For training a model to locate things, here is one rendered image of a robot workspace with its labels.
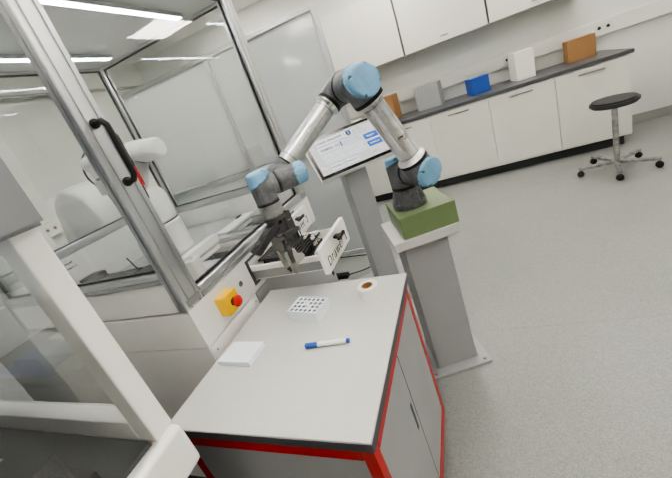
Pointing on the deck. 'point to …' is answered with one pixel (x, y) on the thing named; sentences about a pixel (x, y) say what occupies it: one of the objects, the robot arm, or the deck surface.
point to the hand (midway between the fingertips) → (291, 270)
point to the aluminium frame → (147, 289)
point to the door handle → (117, 148)
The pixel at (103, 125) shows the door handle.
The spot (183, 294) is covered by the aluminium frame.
